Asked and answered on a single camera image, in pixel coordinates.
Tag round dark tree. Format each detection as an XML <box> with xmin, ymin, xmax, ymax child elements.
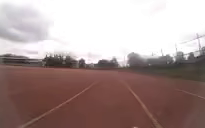
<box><xmin>126</xmin><ymin>51</ymin><xmax>146</xmax><ymax>69</ymax></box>

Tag red running track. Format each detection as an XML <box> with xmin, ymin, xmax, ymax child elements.
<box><xmin>0</xmin><ymin>64</ymin><xmax>205</xmax><ymax>128</ymax></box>

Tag dark clump of trees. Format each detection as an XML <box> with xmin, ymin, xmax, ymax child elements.
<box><xmin>42</xmin><ymin>53</ymin><xmax>78</xmax><ymax>69</ymax></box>

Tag grass strip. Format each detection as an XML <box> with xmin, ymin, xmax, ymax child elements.
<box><xmin>123</xmin><ymin>66</ymin><xmax>205</xmax><ymax>83</ymax></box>

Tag long low building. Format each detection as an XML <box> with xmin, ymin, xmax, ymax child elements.
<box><xmin>0</xmin><ymin>53</ymin><xmax>44</xmax><ymax>66</ymax></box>

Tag tall utility pole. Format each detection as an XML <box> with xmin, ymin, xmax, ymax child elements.
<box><xmin>196</xmin><ymin>32</ymin><xmax>203</xmax><ymax>52</ymax></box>

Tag overhead wires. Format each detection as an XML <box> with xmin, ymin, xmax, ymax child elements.
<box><xmin>179</xmin><ymin>30</ymin><xmax>205</xmax><ymax>45</ymax></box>

